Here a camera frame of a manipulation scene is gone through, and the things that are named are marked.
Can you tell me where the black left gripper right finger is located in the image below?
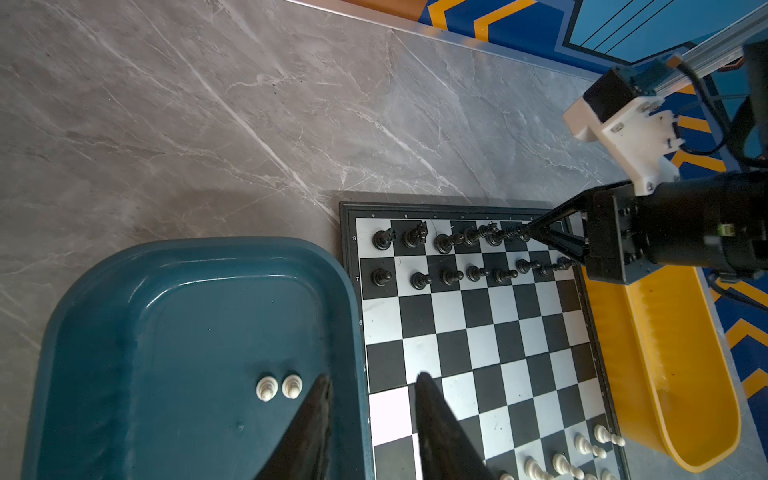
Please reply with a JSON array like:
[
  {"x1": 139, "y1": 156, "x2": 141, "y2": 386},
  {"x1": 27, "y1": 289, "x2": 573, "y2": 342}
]
[{"x1": 415, "y1": 372, "x2": 494, "y2": 479}]

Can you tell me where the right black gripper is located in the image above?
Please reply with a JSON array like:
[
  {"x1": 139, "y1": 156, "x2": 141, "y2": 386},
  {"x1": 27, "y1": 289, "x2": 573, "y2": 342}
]
[{"x1": 527, "y1": 182, "x2": 660, "y2": 285}]

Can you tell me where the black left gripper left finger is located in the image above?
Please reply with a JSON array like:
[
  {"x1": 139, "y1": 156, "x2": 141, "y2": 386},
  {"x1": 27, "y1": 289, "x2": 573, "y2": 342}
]
[{"x1": 255, "y1": 374, "x2": 333, "y2": 480}]

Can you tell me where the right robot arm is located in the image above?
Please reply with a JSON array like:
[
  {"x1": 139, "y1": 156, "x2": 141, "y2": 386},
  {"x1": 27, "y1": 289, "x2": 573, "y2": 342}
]
[{"x1": 479, "y1": 29, "x2": 767, "y2": 473}]

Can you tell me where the black white chessboard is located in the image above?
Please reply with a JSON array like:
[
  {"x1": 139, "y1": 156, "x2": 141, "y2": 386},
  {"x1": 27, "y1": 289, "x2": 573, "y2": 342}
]
[{"x1": 340, "y1": 202, "x2": 630, "y2": 479}]

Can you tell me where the yellow plastic tray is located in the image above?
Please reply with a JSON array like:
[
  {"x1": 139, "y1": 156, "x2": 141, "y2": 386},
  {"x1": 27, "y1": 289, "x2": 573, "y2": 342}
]
[{"x1": 585, "y1": 266, "x2": 741, "y2": 473}]

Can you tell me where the teal plastic tray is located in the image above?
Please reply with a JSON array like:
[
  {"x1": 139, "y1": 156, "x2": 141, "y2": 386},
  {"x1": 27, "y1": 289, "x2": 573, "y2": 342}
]
[{"x1": 20, "y1": 236, "x2": 376, "y2": 480}]

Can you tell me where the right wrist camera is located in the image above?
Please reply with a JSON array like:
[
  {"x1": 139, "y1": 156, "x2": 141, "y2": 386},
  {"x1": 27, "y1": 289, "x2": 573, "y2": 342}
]
[{"x1": 563, "y1": 60, "x2": 683, "y2": 196}]

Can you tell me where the aluminium corner post right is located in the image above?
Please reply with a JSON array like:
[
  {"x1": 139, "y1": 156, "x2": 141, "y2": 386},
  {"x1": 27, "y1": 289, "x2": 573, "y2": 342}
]
[{"x1": 654, "y1": 2, "x2": 767, "y2": 97}]

